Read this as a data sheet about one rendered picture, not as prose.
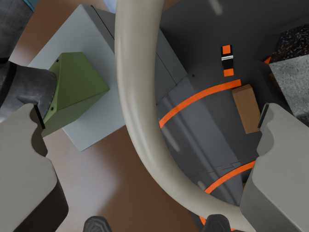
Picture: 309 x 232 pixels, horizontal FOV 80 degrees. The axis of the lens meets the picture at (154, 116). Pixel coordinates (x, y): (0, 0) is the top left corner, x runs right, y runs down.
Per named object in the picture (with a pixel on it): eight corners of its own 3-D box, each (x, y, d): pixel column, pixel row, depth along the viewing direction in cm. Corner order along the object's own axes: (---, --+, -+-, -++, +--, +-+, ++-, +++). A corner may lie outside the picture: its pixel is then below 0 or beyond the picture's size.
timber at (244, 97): (231, 89, 131) (232, 93, 120) (249, 83, 126) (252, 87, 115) (243, 127, 137) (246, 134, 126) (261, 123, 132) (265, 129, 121)
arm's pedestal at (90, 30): (145, 108, 158) (79, 166, 82) (111, 57, 152) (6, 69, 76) (197, 76, 136) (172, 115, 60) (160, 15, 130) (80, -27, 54)
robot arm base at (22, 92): (20, 147, 52) (-28, 139, 45) (29, 97, 62) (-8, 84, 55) (54, 110, 44) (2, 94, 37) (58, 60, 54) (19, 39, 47)
